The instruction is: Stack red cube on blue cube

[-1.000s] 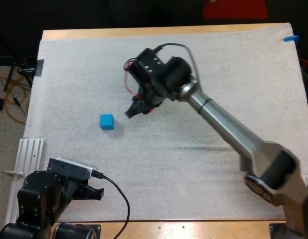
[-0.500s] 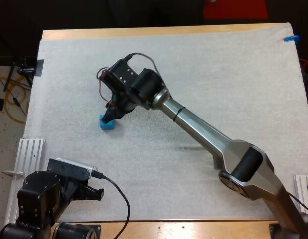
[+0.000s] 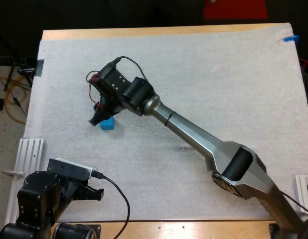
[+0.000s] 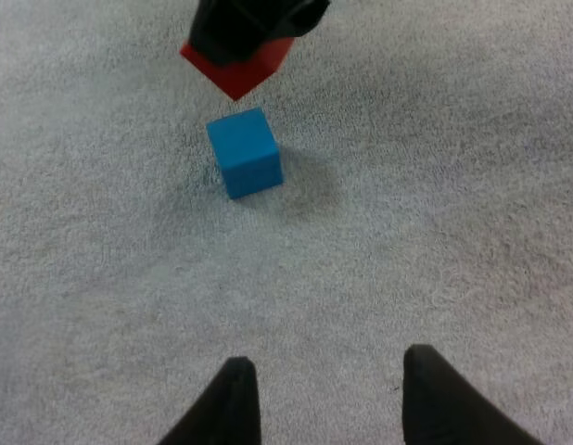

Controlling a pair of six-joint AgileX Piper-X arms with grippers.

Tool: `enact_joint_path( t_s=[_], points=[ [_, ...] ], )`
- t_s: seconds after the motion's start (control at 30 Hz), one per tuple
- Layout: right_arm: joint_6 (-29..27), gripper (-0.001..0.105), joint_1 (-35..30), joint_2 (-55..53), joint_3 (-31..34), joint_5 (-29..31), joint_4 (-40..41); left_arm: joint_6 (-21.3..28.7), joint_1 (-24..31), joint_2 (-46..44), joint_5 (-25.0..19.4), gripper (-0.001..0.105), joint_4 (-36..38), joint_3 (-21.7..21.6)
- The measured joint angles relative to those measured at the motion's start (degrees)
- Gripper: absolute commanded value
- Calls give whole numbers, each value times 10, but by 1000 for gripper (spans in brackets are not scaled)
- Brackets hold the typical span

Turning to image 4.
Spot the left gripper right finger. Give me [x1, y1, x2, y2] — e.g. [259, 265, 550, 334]
[401, 344, 547, 445]

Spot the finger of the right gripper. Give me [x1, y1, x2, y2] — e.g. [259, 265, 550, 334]
[235, 0, 333, 42]
[188, 0, 270, 67]

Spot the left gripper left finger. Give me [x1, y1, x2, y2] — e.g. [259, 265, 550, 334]
[157, 355, 262, 445]

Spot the red cube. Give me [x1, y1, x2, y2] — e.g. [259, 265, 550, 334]
[179, 35, 298, 103]

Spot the blue cube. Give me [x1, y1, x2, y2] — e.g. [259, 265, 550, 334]
[205, 107, 287, 201]

